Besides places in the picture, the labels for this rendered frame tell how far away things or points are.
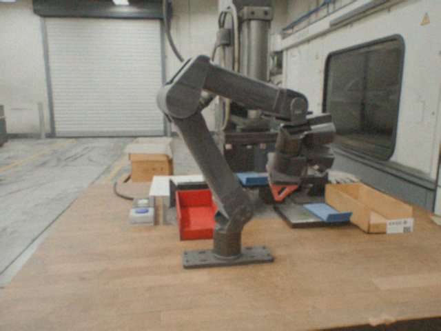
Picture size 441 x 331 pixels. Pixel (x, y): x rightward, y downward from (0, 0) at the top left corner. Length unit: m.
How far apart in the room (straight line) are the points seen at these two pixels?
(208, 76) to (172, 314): 0.43
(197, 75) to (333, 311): 0.47
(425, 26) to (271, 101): 0.88
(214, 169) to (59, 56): 10.20
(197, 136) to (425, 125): 0.96
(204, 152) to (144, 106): 9.65
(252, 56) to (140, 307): 0.77
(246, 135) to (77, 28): 9.82
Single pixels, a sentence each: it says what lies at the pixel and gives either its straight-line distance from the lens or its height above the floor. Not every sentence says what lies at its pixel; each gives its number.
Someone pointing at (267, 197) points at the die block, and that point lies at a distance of 1.17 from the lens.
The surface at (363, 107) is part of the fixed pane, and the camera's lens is 1.84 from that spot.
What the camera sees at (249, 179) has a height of 1.00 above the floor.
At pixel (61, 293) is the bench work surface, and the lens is 0.76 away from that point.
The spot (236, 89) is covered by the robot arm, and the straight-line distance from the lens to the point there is 0.71.
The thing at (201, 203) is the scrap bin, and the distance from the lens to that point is 1.13.
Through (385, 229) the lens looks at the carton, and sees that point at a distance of 1.03.
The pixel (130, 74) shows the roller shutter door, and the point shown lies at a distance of 10.38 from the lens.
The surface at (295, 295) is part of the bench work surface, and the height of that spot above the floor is 0.90.
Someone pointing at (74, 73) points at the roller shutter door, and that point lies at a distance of 10.69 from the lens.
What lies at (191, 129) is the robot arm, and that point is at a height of 1.19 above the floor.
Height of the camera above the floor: 1.27
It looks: 11 degrees down
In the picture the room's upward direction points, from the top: straight up
